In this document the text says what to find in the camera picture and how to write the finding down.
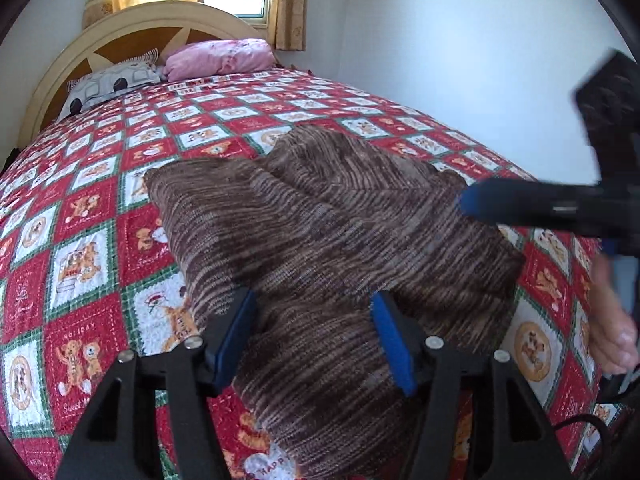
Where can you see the yellow right curtain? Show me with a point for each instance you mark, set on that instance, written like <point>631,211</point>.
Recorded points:
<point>286,25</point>

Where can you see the pink pillow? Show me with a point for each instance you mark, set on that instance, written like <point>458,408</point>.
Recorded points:
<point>219,57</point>

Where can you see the person's right hand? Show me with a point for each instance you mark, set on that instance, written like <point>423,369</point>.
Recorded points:
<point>612,332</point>

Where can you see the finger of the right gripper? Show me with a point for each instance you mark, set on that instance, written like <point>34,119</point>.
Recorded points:
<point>578,209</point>

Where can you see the brown knit sweater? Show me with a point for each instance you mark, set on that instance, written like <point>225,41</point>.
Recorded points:
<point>315,228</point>

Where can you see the red patchwork bedspread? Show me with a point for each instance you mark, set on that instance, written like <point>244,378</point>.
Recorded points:
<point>85,269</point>

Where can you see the grey patterned pillow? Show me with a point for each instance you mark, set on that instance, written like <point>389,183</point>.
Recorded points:
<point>98,87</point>

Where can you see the cream wooden headboard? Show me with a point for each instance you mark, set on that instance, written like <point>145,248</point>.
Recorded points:
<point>164,26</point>

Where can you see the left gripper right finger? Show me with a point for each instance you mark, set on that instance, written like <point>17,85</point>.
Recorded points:
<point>476,416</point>

